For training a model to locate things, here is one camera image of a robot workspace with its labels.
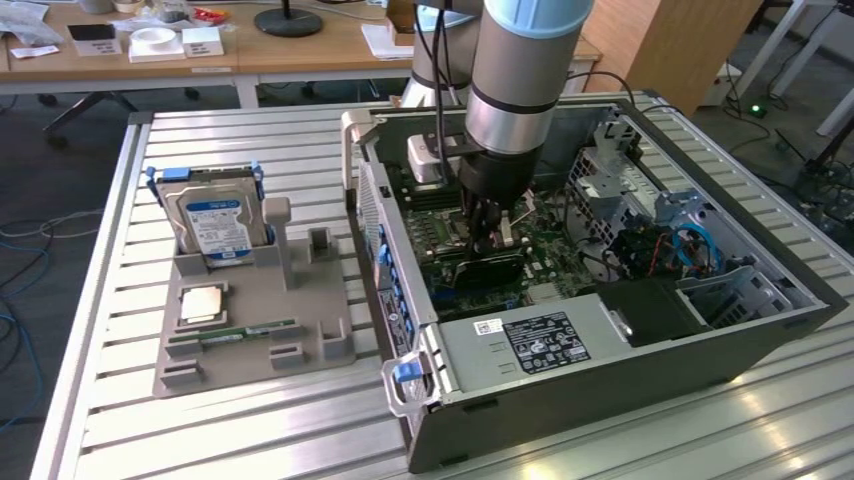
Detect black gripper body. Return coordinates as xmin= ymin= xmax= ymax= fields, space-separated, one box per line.
xmin=456 ymin=147 xmax=540 ymax=211

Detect black graphics card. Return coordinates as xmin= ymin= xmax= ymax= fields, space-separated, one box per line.
xmin=447 ymin=249 xmax=528 ymax=292

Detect CPU socket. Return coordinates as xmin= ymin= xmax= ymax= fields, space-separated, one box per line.
xmin=443 ymin=205 xmax=469 ymax=247

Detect metal socket cover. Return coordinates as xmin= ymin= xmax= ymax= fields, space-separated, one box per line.
xmin=516 ymin=188 xmax=539 ymax=226

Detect green motherboard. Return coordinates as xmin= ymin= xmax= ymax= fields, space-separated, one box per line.
xmin=392 ymin=169 xmax=592 ymax=321

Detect perforated metal disk bay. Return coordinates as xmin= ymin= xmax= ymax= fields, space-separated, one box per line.
xmin=564 ymin=144 xmax=668 ymax=241

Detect grey power supply unit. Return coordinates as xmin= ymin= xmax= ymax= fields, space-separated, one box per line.
xmin=436 ymin=292 xmax=632 ymax=395

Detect white papers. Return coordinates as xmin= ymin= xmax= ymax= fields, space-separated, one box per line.
xmin=359 ymin=22 xmax=419 ymax=62

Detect brown cardboard box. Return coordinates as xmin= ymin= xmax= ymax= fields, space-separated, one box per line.
xmin=385 ymin=0 xmax=420 ymax=49

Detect plain metal disk bay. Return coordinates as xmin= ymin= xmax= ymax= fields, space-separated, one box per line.
xmin=674 ymin=263 xmax=806 ymax=332

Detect grey parts rack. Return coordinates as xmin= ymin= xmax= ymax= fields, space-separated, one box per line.
xmin=151 ymin=196 xmax=359 ymax=401

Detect open black PC case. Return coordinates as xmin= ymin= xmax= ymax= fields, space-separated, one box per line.
xmin=337 ymin=97 xmax=850 ymax=475

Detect wooden cabinet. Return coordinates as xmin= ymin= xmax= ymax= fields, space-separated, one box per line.
xmin=586 ymin=0 xmax=767 ymax=117

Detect hard disk in blue caddy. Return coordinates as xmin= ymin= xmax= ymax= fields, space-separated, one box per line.
xmin=144 ymin=161 xmax=265 ymax=274

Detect black round lamp base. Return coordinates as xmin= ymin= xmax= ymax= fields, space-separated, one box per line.
xmin=252 ymin=0 xmax=325 ymax=39

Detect silver CPU chip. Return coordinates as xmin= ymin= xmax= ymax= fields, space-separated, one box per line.
xmin=176 ymin=286 xmax=227 ymax=325

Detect white cube box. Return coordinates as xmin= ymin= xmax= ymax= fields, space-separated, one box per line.
xmin=180 ymin=26 xmax=225 ymax=58

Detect white flat box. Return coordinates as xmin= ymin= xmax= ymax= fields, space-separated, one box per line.
xmin=127 ymin=38 xmax=188 ymax=64

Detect small dark item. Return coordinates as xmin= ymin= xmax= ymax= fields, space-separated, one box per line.
xmin=153 ymin=0 xmax=193 ymax=24

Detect white tape roll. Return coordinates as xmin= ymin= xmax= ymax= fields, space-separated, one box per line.
xmin=131 ymin=27 xmax=176 ymax=51

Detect wooden desk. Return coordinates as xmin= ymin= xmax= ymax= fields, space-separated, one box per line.
xmin=0 ymin=0 xmax=602 ymax=96

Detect black chair base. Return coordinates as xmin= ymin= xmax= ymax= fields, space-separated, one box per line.
xmin=40 ymin=88 xmax=205 ymax=149

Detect white box with black top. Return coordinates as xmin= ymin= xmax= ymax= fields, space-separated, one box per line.
xmin=65 ymin=23 xmax=124 ymax=58

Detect clear plastic bag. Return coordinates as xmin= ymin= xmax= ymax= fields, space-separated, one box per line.
xmin=0 ymin=0 xmax=68 ymax=47

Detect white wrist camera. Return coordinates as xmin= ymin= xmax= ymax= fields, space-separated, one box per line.
xmin=404 ymin=133 xmax=463 ymax=184

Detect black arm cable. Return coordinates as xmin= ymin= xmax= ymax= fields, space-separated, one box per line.
xmin=411 ymin=0 xmax=465 ymax=189

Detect black wire connectors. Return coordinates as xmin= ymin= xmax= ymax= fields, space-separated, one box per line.
xmin=607 ymin=228 xmax=663 ymax=281

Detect red wire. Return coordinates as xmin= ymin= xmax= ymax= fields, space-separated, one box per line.
xmin=655 ymin=233 xmax=692 ymax=269

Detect black cable behind case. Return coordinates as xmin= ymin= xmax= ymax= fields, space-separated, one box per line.
xmin=566 ymin=71 xmax=672 ymax=114

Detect blue wire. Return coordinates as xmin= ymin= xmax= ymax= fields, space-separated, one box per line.
xmin=668 ymin=223 xmax=727 ymax=275

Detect grey handle with blue tab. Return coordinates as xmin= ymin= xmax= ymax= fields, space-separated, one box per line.
xmin=377 ymin=349 xmax=443 ymax=417

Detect white table frame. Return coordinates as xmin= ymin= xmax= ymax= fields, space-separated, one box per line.
xmin=726 ymin=0 xmax=854 ymax=136

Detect white floor cable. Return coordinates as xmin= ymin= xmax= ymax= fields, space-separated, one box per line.
xmin=0 ymin=208 xmax=105 ymax=241

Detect blue floor cable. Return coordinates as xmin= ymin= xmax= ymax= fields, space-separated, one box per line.
xmin=0 ymin=239 xmax=52 ymax=431

